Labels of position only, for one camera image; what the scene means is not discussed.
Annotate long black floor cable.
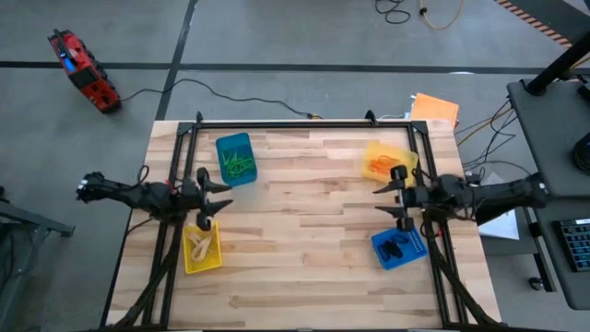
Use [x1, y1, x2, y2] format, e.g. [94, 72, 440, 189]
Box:
[118, 77, 319, 119]

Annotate teal plastic basket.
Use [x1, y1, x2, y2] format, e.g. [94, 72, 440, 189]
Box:
[215, 132, 258, 188]

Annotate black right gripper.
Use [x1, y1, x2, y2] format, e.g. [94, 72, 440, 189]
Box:
[372, 164, 434, 232]

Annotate black backlit keyboard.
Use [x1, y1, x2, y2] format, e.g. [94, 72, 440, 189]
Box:
[552, 217, 590, 273]

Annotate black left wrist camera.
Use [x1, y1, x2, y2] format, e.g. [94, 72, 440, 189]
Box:
[182, 180, 201, 208]

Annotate grey metal stand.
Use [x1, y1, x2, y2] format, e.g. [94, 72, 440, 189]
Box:
[0, 184, 77, 332]

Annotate white charger cable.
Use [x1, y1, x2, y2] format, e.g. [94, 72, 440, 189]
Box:
[390, 94, 419, 122]

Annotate orange power cable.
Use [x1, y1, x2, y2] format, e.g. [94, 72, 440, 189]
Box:
[455, 106, 513, 148]

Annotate coiled black floor cable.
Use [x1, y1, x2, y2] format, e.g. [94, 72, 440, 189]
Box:
[373, 0, 412, 26]

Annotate yellow perforated plastic basket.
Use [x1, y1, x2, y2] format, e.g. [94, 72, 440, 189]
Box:
[183, 219, 223, 275]

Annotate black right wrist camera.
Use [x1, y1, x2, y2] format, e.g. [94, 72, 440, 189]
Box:
[407, 186, 434, 211]

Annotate green stick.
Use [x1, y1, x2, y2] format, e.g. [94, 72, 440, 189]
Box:
[225, 160, 254, 179]

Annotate blue perforated plastic basket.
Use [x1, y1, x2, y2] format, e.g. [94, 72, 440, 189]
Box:
[371, 226, 429, 271]

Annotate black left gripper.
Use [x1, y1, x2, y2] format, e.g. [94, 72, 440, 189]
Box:
[180, 166, 234, 231]

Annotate yellow translucent plastic basket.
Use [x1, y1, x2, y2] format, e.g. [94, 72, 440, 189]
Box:
[361, 140, 419, 185]

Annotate red black portable device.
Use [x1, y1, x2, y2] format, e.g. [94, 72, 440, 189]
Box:
[47, 28, 123, 114]

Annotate orange black striped strip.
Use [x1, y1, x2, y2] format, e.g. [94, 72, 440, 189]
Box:
[495, 0, 575, 47]

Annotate black round desk object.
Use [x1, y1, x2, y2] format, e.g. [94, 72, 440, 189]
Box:
[571, 133, 590, 175]

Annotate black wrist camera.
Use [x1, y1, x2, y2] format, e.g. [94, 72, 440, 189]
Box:
[407, 186, 434, 211]
[182, 180, 201, 208]

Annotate green clip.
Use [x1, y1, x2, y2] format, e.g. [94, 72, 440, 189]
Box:
[221, 151, 237, 180]

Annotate grey side desk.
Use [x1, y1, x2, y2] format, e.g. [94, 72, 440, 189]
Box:
[506, 77, 590, 311]

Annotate white paper sheet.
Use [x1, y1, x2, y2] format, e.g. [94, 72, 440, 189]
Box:
[477, 172, 521, 241]

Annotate yellow floor cable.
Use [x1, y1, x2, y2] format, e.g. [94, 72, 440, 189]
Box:
[417, 0, 466, 30]

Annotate black cable bundle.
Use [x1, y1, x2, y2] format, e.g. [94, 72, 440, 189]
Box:
[454, 99, 522, 172]

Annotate black round pole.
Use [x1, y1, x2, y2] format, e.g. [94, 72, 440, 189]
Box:
[525, 39, 590, 97]

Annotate orange paper folder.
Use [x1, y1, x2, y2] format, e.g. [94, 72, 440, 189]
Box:
[409, 92, 461, 129]

